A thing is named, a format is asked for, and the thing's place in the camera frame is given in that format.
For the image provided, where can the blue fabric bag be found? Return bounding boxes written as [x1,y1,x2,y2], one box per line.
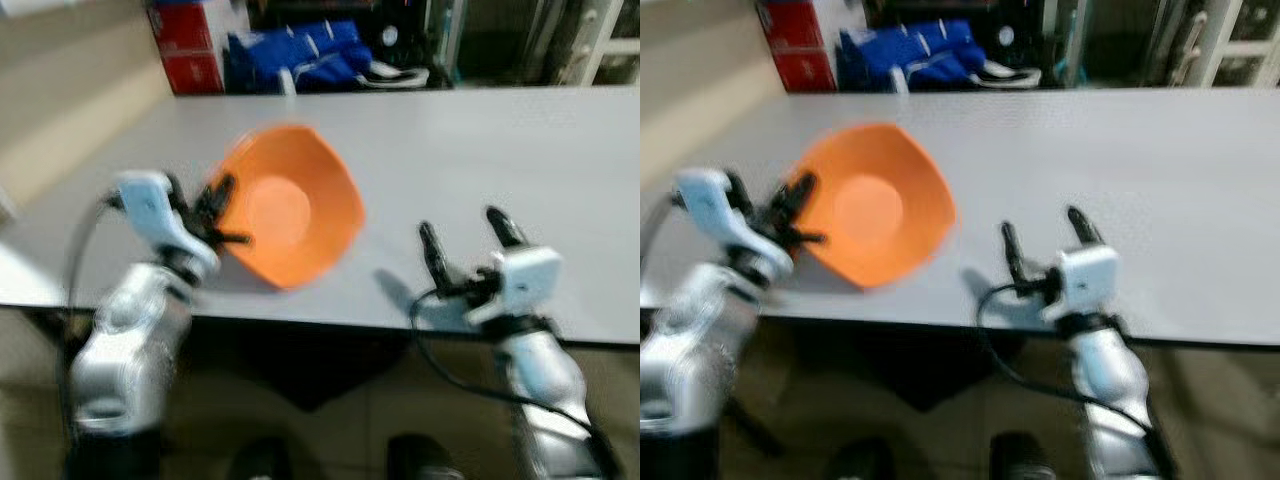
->
[225,20,374,95]
[838,20,987,94]

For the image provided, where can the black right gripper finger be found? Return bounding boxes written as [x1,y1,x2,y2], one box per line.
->
[485,206,527,251]
[1000,222,1032,284]
[1066,206,1105,249]
[418,222,450,287]

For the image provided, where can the orange plastic bowl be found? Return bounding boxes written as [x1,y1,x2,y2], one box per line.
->
[795,122,959,292]
[215,124,367,292]

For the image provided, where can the black table base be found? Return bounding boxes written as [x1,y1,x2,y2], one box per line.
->
[180,318,411,413]
[745,320,1001,413]

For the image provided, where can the black right robot foot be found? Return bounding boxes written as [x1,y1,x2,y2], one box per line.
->
[990,432,1061,480]
[388,433,463,480]

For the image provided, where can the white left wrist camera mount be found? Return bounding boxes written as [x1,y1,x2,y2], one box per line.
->
[112,170,221,277]
[672,167,797,287]

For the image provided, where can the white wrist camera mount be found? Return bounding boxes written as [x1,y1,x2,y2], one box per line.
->
[672,167,797,287]
[1040,245,1122,324]
[112,170,221,277]
[465,247,564,327]

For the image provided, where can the black robot foot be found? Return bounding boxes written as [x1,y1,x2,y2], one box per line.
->
[388,433,463,480]
[990,432,1061,480]
[822,437,887,480]
[228,437,293,480]

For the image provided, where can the red cardboard box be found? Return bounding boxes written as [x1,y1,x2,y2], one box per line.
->
[148,0,229,96]
[757,0,840,94]

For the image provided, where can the black and white shoe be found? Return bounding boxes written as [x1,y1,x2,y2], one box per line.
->
[358,60,432,90]
[975,60,1044,90]

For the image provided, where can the black left robot foot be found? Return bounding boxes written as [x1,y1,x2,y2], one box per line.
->
[822,437,887,480]
[228,437,293,480]

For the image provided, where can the white metal rack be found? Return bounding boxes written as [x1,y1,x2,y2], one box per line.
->
[1150,0,1280,89]
[540,0,641,87]

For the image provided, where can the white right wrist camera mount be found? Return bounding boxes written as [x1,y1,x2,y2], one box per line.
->
[465,247,564,327]
[1040,245,1122,324]

